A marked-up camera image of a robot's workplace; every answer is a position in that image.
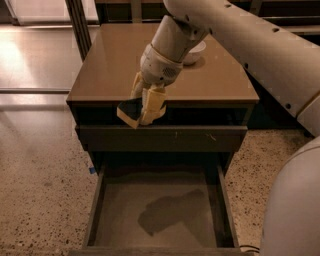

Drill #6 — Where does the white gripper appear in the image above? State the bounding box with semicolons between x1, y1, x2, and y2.
130;44;183;125

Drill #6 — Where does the white ceramic bowl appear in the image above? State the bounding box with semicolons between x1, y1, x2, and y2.
183;41;206;65

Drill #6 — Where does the metal railing frame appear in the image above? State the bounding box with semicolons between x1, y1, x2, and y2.
94;0;320;34

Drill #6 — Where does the green and yellow sponge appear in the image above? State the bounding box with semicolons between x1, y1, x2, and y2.
117;98;166;129

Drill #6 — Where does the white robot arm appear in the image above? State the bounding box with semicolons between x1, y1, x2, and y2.
132;0;320;256

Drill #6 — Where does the dark metal post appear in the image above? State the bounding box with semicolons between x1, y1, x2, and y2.
65;0;91;60

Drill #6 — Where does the brown drawer cabinet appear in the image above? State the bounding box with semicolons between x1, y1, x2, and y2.
67;24;258;170

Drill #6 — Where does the black cable on floor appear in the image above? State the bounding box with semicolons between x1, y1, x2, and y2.
239;244;261;254

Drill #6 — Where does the blue tape piece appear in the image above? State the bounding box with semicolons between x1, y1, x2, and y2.
89;167;96;174

